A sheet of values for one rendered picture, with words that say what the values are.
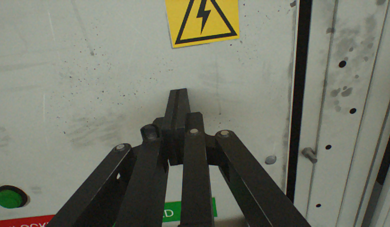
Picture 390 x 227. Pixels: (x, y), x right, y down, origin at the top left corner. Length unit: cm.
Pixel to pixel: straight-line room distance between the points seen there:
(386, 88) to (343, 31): 9
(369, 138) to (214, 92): 23
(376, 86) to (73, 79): 32
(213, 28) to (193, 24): 2
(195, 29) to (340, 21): 15
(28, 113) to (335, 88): 32
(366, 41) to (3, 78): 35
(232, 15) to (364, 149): 26
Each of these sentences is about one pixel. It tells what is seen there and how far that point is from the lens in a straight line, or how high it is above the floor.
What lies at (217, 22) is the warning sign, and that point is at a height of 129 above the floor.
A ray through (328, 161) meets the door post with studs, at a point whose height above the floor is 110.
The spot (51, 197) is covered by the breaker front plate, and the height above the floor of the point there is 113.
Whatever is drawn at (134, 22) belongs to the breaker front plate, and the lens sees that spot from 20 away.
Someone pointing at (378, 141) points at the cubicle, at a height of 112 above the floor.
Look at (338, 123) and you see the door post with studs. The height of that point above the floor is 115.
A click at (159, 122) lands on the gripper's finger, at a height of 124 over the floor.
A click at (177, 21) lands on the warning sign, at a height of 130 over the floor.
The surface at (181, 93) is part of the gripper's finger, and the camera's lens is 19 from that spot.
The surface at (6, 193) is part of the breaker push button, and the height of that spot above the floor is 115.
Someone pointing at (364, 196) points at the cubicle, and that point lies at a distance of 44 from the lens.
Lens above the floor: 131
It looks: 27 degrees down
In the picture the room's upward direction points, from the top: 9 degrees counter-clockwise
